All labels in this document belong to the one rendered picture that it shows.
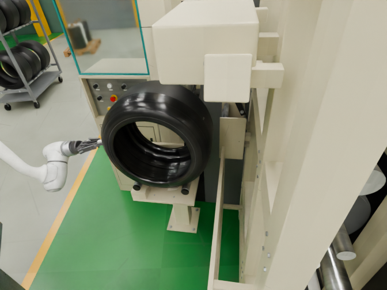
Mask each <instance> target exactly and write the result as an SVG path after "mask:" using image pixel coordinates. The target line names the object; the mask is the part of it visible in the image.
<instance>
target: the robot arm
mask: <svg viewBox="0 0 387 290"><path fill-rule="evenodd" d="M102 145H103V144H102V141H101V139H100V138H88V140H85V141H80V140H69V141H65V142H63V141H61V142H54V143H51V144H49V145H47V146H45V147H44V148H43V155H44V157H45V158H46V159H47V161H48V162H47V164H46V165H43V166H41V167H32V166H29V165H28V164H26V163H25V162H24V161H23V160H22V159H21V158H19V157H18V156H17V155H16V154H15V153H14V152H13V151H12V150H10V149H9V148H8V147H7V146H6V145H4V144H3V143H2V142H1V141H0V158H1V159H2V160H3V161H5V162H6V163H7V164H8V165H10V166H11V167H12V168H14V169H15V170H17V171H18V172H19V173H21V174H23V175H25V176H27V177H31V178H35V179H37V180H39V182H40V183H43V184H44V188H45V190H46V191H48V192H57V191H60V190H61V189H62V188H63V187H64V185H65V182H66V178H67V163H68V160H69V157H70V156H73V155H77V154H83V153H85V152H88V151H91V150H94V149H96V148H97V147H98V148H99V147H100V146H102Z"/></svg>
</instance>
